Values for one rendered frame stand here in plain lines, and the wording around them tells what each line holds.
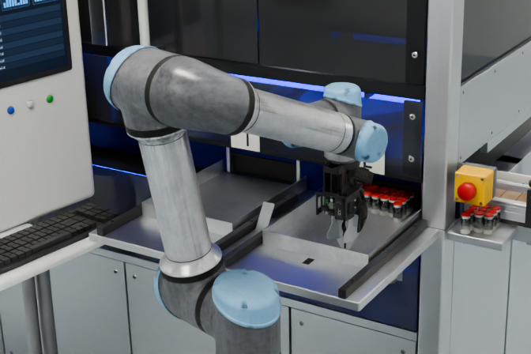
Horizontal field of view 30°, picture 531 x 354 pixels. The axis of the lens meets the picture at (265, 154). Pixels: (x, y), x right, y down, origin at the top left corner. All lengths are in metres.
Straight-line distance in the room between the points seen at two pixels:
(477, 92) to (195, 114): 0.96
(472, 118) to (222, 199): 0.64
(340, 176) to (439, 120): 0.31
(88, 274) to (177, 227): 1.28
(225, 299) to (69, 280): 1.41
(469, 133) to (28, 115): 1.08
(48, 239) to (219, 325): 0.81
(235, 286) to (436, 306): 0.77
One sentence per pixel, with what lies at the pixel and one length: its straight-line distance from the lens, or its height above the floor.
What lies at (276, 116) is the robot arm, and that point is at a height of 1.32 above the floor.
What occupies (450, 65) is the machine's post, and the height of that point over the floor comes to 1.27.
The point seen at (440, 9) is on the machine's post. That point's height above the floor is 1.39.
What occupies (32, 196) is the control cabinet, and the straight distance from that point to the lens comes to 2.61.
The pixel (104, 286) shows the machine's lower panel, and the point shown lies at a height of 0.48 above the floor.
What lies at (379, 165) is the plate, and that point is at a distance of 2.30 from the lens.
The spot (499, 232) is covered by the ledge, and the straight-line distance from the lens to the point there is 2.30.
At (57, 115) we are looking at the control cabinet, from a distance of 2.61.
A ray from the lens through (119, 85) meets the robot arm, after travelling 1.64.
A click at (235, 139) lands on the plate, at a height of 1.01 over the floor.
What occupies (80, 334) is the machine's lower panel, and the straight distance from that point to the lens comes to 3.13.
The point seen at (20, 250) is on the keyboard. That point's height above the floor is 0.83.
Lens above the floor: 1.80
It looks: 20 degrees down
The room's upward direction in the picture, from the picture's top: 1 degrees counter-clockwise
